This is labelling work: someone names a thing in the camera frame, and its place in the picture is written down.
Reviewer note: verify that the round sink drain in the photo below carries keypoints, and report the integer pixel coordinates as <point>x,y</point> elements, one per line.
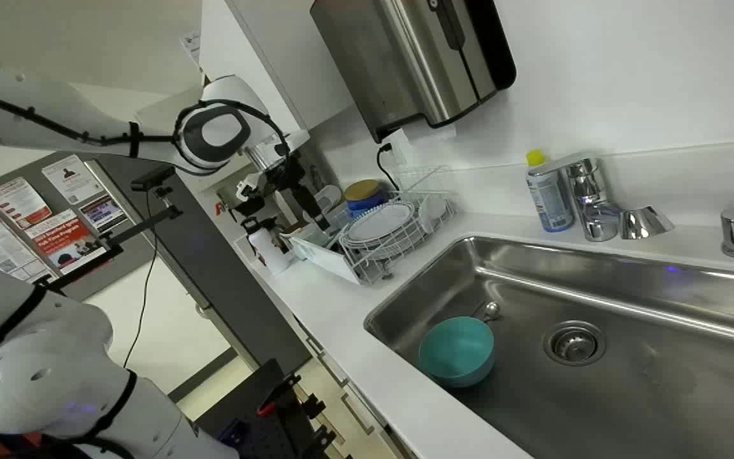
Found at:
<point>574,343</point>

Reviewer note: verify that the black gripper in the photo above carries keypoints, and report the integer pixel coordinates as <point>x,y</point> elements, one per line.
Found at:
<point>287,168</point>

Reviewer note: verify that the stack of white plates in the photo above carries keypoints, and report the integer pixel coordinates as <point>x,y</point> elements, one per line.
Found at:
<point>381,226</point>

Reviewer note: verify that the stainless steel sink basin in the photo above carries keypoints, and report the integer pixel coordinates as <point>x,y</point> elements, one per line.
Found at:
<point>638,374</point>

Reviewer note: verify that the teal blue bowl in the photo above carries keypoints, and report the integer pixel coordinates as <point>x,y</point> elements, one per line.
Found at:
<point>459,352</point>

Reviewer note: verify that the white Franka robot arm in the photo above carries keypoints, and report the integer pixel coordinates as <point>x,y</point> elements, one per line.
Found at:
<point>51,374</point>

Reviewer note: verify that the stainless paper towel dispenser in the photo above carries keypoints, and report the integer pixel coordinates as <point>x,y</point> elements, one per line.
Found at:
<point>418,59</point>

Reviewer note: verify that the chrome sink faucet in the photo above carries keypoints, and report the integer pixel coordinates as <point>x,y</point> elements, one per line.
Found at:
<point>596,199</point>

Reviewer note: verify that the blue dish soap bottle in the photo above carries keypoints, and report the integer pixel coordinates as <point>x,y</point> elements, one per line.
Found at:
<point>550,198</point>

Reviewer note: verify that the chrome cone sprayer base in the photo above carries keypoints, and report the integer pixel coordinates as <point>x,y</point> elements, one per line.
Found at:
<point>644,223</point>

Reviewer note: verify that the red and white poster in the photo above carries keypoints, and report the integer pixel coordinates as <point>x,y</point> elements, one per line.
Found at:
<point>51,226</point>

